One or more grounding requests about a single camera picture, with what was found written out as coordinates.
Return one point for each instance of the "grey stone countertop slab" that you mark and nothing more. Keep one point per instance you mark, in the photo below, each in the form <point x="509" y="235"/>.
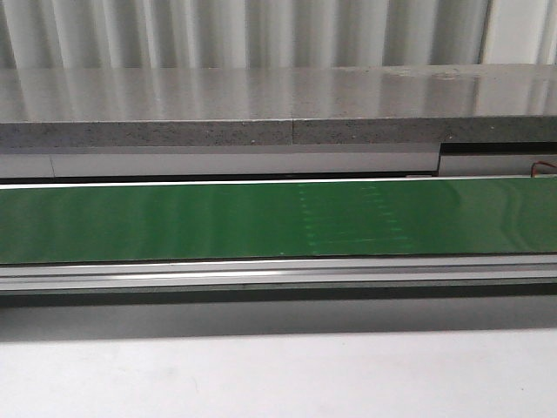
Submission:
<point x="132" y="107"/>

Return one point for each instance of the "green conveyor belt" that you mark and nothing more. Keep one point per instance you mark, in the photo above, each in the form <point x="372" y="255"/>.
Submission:
<point x="51" y="224"/>

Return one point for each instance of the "white corrugated curtain backdrop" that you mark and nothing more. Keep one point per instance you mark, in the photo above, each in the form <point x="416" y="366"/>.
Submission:
<point x="274" y="34"/>

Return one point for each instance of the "white rear conveyor frame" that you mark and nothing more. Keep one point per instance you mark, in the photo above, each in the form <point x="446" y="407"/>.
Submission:
<point x="379" y="160"/>

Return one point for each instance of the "aluminium front conveyor rail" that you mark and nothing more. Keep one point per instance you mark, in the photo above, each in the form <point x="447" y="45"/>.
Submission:
<point x="244" y="272"/>

